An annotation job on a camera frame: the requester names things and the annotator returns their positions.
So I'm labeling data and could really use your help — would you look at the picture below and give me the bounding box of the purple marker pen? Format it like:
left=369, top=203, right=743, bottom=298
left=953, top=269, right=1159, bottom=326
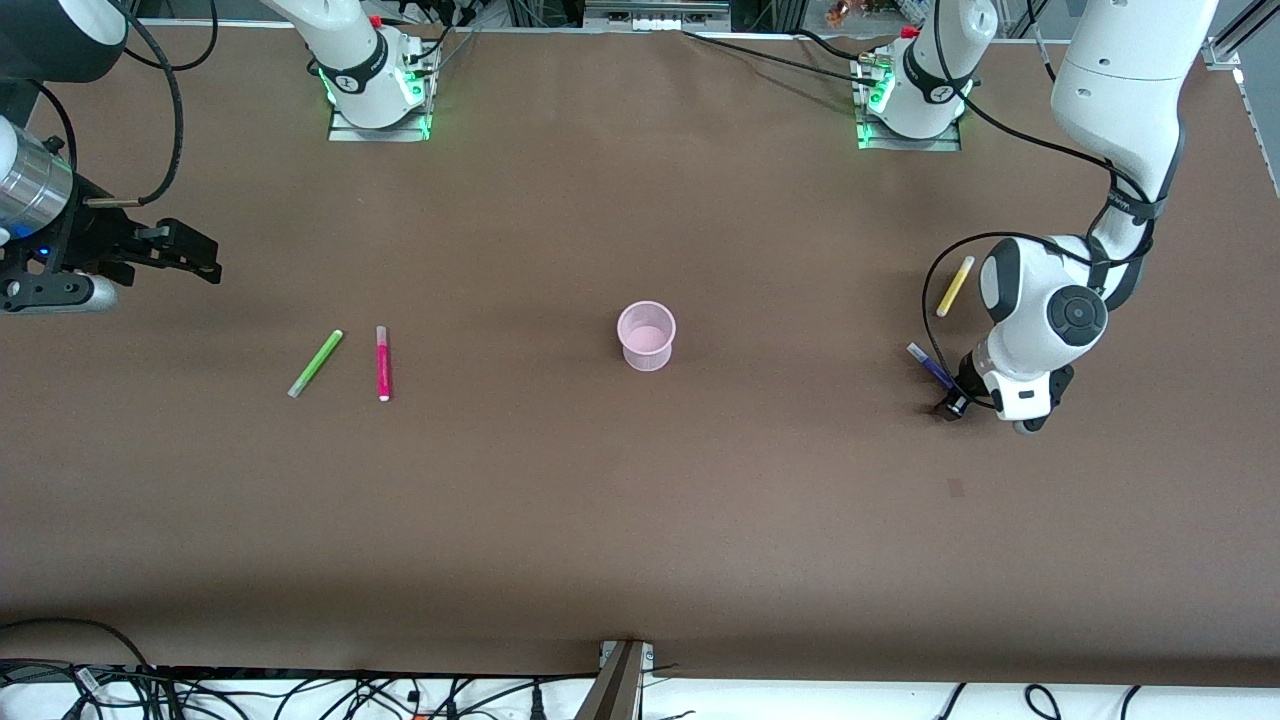
left=906, top=342, right=958, bottom=393

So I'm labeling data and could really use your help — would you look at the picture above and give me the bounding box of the pink plastic pen holder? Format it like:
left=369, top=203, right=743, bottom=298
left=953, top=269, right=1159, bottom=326
left=616, top=300, right=678, bottom=373

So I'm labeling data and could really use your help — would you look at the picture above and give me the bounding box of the yellow marker pen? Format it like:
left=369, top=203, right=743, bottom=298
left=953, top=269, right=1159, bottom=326
left=935, top=255, right=976, bottom=319

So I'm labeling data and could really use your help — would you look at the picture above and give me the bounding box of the green marker pen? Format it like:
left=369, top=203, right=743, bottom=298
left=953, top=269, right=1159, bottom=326
left=287, top=328, right=345, bottom=400

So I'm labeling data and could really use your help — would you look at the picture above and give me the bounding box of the brown paper table cover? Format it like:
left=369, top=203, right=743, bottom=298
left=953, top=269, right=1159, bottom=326
left=0, top=22, right=1280, bottom=687

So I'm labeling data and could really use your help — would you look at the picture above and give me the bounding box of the aluminium corner profile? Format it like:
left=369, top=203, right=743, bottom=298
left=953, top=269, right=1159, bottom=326
left=1203, top=0, right=1280, bottom=71

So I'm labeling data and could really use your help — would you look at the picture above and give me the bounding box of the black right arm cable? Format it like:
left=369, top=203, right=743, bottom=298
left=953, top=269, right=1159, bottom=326
left=84, top=0, right=186, bottom=208

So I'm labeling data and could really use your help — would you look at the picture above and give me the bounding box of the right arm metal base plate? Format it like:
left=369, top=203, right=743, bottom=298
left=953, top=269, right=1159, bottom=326
left=327, top=55, right=434, bottom=144

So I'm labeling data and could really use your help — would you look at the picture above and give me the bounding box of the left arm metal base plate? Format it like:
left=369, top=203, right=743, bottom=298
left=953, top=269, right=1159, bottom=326
left=853, top=52, right=964, bottom=153

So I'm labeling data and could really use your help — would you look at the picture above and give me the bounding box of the black looping floor cable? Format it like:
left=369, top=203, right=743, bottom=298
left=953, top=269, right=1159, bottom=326
left=0, top=617, right=156, bottom=673

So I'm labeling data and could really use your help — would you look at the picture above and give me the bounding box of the long black table cable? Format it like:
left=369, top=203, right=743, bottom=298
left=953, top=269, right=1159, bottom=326
left=682, top=29, right=883, bottom=87

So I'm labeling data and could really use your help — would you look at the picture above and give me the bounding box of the metal table edge bracket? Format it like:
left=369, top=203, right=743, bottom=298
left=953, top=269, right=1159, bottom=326
left=574, top=640, right=657, bottom=720

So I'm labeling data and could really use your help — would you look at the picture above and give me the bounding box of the silver metal frame device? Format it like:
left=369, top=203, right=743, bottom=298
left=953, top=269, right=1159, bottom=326
left=583, top=0, right=733, bottom=32

